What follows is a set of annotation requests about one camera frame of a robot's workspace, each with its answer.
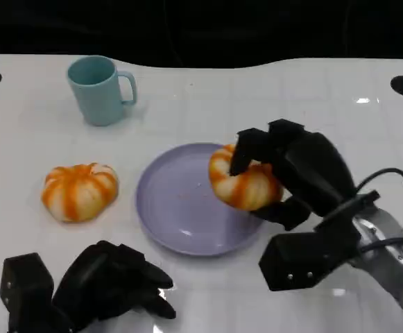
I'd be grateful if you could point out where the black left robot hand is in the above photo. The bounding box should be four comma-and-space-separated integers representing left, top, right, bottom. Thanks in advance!
51, 240, 177, 333

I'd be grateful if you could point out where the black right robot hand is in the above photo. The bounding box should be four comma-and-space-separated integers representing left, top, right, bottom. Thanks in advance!
228, 119, 358, 232

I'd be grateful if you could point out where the lilac plate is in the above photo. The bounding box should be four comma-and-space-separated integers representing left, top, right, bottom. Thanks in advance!
136, 142, 268, 257

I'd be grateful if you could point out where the pale green mug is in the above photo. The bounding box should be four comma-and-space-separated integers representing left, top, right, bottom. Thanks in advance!
66, 55, 139, 127

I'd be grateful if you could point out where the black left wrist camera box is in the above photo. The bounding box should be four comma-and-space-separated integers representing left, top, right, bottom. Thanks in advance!
0, 253, 74, 333

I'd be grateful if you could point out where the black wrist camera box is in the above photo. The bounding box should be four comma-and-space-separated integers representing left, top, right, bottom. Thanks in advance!
0, 253, 74, 333
258, 190, 381, 292

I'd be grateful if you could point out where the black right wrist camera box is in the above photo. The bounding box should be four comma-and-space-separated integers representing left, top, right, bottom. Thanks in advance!
258, 190, 381, 292

